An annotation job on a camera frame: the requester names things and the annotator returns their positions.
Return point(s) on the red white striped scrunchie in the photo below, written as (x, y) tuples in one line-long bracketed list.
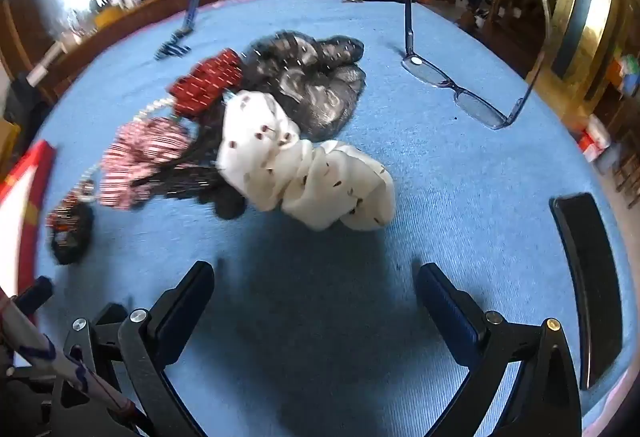
[(140, 157)]

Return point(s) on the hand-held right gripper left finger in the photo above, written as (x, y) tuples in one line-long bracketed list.
[(181, 313)]

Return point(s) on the white cherry print scrunchie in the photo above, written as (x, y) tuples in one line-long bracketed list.
[(310, 177)]

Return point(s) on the blue framed glasses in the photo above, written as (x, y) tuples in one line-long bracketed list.
[(411, 37)]

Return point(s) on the wooden counter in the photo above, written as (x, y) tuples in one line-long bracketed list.
[(150, 12)]

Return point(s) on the blue hair clip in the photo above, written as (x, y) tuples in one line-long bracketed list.
[(191, 12), (172, 48)]

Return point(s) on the black sheer scrunchie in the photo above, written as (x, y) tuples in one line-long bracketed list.
[(310, 87)]

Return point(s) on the black lace scrunchie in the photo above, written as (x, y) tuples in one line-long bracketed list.
[(225, 202)]

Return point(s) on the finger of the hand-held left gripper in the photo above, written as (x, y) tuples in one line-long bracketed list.
[(35, 293)]

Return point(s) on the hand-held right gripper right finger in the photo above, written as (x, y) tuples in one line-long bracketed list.
[(446, 312)]

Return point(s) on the red rimmed white tray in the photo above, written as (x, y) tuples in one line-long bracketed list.
[(20, 227)]

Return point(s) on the red white container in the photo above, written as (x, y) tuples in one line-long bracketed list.
[(595, 137)]

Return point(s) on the blue tablecloth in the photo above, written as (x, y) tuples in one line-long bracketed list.
[(350, 317)]

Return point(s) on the red dotted scrunchie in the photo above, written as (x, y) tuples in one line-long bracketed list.
[(205, 79)]

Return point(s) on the black smartphone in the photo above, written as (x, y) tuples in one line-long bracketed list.
[(590, 287)]

